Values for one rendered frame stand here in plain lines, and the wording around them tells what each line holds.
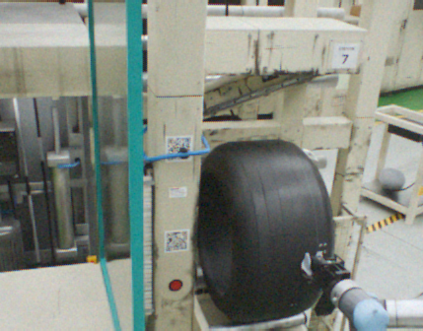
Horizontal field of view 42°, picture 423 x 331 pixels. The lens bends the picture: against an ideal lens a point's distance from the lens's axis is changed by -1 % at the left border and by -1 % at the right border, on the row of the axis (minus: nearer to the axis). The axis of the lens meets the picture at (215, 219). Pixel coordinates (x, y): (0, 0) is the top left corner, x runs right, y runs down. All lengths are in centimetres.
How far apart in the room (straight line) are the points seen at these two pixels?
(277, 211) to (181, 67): 46
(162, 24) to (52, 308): 72
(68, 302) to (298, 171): 74
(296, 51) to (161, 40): 56
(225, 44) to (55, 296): 90
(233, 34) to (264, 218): 58
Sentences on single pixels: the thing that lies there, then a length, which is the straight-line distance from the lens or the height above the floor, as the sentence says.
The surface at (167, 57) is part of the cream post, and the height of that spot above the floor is 175.
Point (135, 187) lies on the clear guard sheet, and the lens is 76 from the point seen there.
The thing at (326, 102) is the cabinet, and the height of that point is 36.
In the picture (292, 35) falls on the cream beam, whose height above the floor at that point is 176.
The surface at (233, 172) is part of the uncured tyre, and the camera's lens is 158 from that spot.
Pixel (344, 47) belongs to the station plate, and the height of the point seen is 173.
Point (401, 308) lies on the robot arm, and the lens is 146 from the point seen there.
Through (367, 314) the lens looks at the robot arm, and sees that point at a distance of 127.
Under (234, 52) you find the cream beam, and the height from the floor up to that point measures 171.
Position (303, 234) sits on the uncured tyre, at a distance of 155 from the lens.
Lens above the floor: 205
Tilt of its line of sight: 28 degrees down
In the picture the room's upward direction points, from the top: 3 degrees clockwise
